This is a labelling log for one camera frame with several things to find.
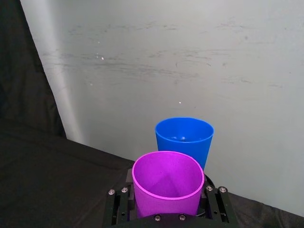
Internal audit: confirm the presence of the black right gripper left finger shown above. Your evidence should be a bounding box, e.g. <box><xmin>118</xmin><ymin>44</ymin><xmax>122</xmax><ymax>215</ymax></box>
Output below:
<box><xmin>102</xmin><ymin>168</ymin><xmax>137</xmax><ymax>226</ymax></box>

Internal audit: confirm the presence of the black table cloth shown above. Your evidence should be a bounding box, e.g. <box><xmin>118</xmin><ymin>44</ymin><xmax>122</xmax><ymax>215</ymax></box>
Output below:
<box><xmin>0</xmin><ymin>0</ymin><xmax>304</xmax><ymax>228</ymax></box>

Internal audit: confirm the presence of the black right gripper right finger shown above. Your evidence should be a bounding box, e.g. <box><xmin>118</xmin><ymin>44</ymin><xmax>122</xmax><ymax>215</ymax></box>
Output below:
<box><xmin>200</xmin><ymin>174</ymin><xmax>230</xmax><ymax>224</ymax></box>

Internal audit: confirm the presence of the blue plastic cup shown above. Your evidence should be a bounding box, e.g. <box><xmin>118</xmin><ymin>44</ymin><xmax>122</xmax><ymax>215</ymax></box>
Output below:
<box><xmin>154</xmin><ymin>117</ymin><xmax>215</xmax><ymax>172</ymax></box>

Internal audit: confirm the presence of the purple plastic cup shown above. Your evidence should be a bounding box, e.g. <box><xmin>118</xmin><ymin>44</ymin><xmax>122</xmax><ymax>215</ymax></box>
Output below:
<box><xmin>132</xmin><ymin>151</ymin><xmax>205</xmax><ymax>219</ymax></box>

